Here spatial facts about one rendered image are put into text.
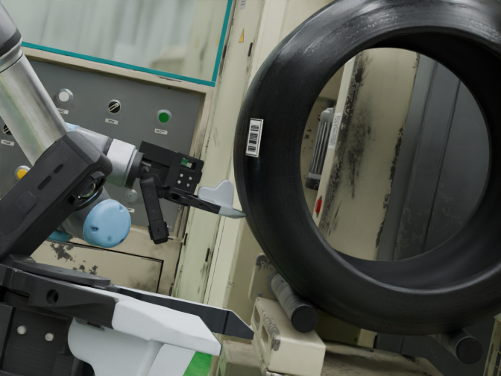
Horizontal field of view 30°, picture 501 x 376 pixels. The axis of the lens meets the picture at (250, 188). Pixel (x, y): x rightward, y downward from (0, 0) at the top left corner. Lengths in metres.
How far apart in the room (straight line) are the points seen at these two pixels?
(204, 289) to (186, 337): 4.60
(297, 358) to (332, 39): 0.52
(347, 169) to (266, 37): 3.16
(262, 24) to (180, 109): 2.77
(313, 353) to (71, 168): 1.06
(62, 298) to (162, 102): 1.80
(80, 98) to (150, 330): 1.83
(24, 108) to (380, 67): 0.80
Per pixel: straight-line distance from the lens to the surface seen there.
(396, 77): 1.91
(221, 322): 0.59
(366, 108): 1.89
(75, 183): 0.53
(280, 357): 1.54
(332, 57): 1.50
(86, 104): 2.27
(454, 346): 1.61
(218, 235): 4.99
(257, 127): 1.49
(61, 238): 1.59
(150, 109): 2.26
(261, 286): 1.87
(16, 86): 1.37
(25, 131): 1.39
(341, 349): 1.85
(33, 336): 0.52
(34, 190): 0.54
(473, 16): 1.56
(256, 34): 5.02
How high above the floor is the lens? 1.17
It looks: 3 degrees down
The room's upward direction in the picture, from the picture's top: 12 degrees clockwise
